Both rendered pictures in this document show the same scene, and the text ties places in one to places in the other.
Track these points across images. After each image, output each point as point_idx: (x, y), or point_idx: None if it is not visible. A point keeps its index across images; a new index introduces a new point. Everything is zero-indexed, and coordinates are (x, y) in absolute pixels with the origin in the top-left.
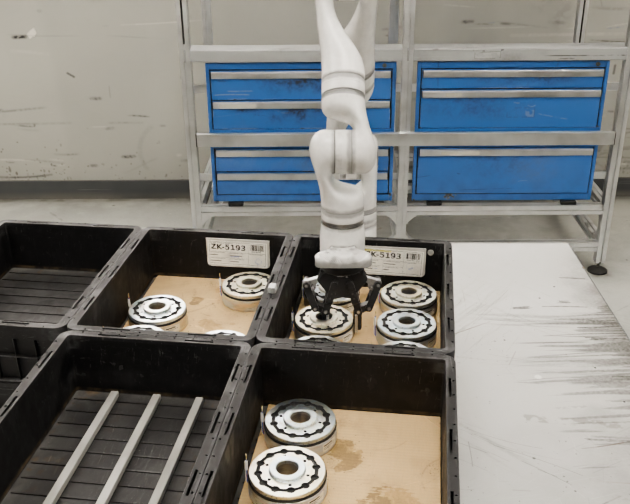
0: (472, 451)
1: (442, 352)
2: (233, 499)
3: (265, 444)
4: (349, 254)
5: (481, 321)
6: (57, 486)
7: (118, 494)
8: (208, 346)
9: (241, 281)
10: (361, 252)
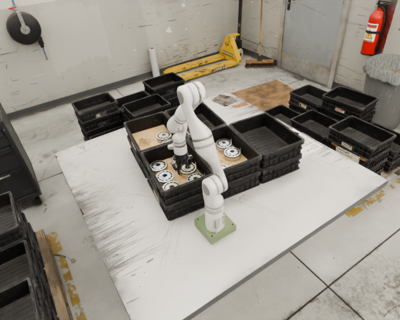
0: (143, 190)
1: (142, 151)
2: (172, 134)
3: None
4: (173, 143)
5: (162, 242)
6: None
7: None
8: None
9: (222, 167)
10: (170, 145)
